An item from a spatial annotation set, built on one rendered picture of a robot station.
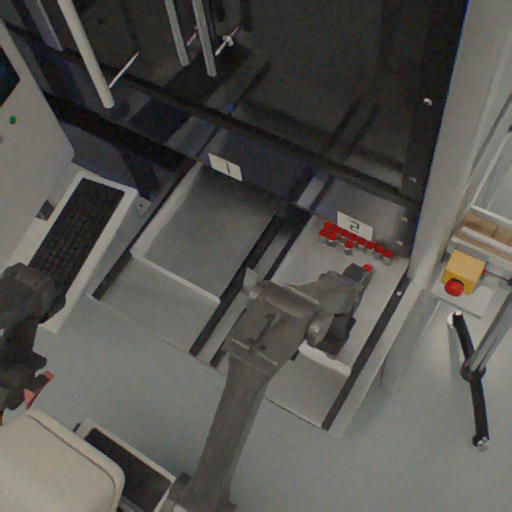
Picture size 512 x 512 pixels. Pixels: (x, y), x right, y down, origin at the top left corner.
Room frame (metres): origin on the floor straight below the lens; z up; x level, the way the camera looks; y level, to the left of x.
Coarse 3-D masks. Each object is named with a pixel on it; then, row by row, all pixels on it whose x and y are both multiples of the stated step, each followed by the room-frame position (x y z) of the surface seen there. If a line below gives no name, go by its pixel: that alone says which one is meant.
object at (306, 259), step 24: (312, 216) 0.82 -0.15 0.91; (312, 240) 0.78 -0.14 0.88; (288, 264) 0.73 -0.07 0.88; (312, 264) 0.71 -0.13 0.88; (336, 264) 0.70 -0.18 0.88; (360, 264) 0.69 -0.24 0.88; (408, 264) 0.65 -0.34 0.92; (384, 288) 0.61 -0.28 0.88; (360, 312) 0.57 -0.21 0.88; (360, 336) 0.51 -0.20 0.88; (336, 360) 0.46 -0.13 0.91
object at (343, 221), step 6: (342, 216) 0.74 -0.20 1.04; (342, 222) 0.74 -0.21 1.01; (348, 222) 0.73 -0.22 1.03; (360, 222) 0.71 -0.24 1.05; (348, 228) 0.73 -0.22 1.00; (354, 228) 0.72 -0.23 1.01; (360, 228) 0.71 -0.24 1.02; (366, 228) 0.70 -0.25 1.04; (372, 228) 0.69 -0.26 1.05; (360, 234) 0.71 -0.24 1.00; (366, 234) 0.70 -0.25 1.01; (372, 234) 0.69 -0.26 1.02
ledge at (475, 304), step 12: (444, 264) 0.64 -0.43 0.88; (492, 276) 0.59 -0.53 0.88; (432, 288) 0.59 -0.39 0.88; (480, 288) 0.57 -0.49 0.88; (492, 288) 0.56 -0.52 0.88; (444, 300) 0.56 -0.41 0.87; (456, 300) 0.55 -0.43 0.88; (468, 300) 0.54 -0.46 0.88; (480, 300) 0.54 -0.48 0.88; (468, 312) 0.52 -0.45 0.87; (480, 312) 0.51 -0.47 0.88
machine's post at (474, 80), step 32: (480, 0) 0.62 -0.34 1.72; (480, 32) 0.61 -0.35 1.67; (480, 64) 0.60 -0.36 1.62; (448, 96) 0.63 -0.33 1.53; (480, 96) 0.59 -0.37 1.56; (448, 128) 0.62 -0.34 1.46; (480, 128) 0.60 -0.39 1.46; (448, 160) 0.61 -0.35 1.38; (448, 192) 0.60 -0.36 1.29; (448, 224) 0.59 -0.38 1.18; (416, 256) 0.62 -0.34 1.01; (416, 320) 0.59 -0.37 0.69; (384, 384) 0.62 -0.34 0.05
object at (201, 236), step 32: (192, 192) 0.98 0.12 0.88; (224, 192) 0.96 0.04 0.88; (256, 192) 0.94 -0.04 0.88; (160, 224) 0.91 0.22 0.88; (192, 224) 0.89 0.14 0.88; (224, 224) 0.87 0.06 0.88; (256, 224) 0.85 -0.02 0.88; (160, 256) 0.82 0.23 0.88; (192, 256) 0.80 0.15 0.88; (224, 256) 0.78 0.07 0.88; (192, 288) 0.72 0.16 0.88; (224, 288) 0.68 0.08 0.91
